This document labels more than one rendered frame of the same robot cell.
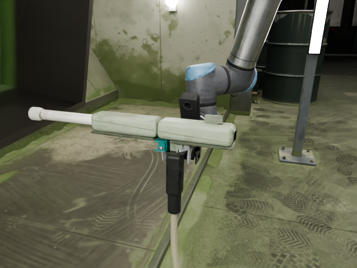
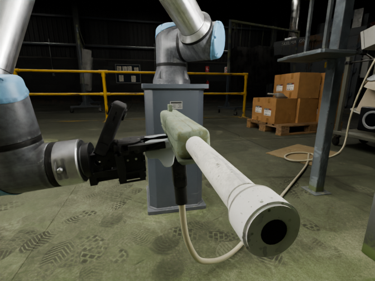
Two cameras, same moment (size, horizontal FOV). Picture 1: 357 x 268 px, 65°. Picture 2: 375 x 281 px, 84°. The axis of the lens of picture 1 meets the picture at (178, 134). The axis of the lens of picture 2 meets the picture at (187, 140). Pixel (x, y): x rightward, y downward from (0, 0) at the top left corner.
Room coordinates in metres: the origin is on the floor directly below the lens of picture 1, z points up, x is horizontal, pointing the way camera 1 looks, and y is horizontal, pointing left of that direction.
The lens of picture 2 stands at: (0.74, 0.41, 0.61)
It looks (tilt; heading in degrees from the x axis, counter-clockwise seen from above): 13 degrees down; 241
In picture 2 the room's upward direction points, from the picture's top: straight up
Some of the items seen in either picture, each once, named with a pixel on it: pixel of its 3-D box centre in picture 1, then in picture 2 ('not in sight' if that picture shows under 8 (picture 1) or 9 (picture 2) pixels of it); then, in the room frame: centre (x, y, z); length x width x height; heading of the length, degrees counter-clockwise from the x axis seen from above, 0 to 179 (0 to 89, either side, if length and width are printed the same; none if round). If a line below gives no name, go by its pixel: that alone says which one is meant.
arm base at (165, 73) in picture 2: not in sight; (171, 74); (0.28, -0.60, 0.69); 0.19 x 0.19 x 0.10
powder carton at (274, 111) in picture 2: not in sight; (278, 110); (-1.98, -1.69, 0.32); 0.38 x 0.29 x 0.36; 171
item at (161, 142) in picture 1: (163, 143); not in sight; (0.55, 0.03, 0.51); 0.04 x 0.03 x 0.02; 162
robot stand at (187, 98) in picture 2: not in sight; (172, 144); (0.28, -0.60, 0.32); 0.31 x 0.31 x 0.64; 73
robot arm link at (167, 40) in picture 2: not in sight; (172, 45); (0.27, -0.59, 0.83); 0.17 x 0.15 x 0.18; 120
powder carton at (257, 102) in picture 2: not in sight; (267, 108); (-2.08, -1.98, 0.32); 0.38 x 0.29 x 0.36; 172
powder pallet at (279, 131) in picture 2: not in sight; (292, 124); (-2.41, -1.73, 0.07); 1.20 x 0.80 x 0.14; 170
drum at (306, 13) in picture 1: (294, 58); not in sight; (3.02, -1.20, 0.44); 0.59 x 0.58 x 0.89; 178
